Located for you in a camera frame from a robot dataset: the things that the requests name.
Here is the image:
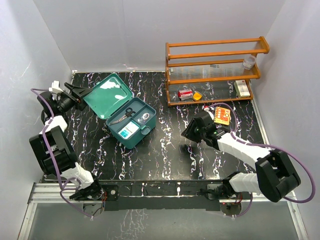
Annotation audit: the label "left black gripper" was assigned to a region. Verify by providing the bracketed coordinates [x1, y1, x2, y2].
[57, 83, 94, 113]

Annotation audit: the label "green box lid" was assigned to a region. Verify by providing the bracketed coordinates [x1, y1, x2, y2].
[83, 73, 133, 120]

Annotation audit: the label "black handled scissors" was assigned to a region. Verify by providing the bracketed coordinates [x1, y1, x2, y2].
[110, 107, 136, 125]

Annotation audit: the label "dark teal divider tray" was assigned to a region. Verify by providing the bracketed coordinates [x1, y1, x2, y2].
[107, 98, 156, 141]

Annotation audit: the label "teal white medicine sachet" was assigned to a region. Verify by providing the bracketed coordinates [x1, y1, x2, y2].
[118, 121, 140, 140]

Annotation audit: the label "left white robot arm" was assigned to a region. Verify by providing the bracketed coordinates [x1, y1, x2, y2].
[29, 81, 104, 201]

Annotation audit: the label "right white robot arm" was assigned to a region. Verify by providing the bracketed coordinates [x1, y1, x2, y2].
[181, 112, 301, 203]

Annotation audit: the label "red white medicine box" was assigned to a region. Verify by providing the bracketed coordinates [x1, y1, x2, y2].
[177, 89, 193, 101]

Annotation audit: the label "white green medicine box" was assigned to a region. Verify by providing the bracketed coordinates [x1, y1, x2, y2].
[234, 80, 251, 98]

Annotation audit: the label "orange notepad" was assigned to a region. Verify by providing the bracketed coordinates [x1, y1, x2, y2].
[213, 106, 231, 126]

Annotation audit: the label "yellow orange small object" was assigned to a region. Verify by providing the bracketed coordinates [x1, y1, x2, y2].
[192, 91, 203, 102]

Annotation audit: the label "orange wooden shelf rack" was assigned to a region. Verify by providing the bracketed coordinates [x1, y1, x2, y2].
[165, 36, 270, 107]

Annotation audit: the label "clear plastic cup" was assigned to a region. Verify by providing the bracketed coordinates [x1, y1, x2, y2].
[242, 54, 257, 70]

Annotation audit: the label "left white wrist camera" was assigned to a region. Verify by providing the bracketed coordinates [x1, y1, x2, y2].
[48, 80, 64, 95]

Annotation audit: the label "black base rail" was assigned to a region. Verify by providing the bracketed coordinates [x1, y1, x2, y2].
[74, 178, 253, 213]

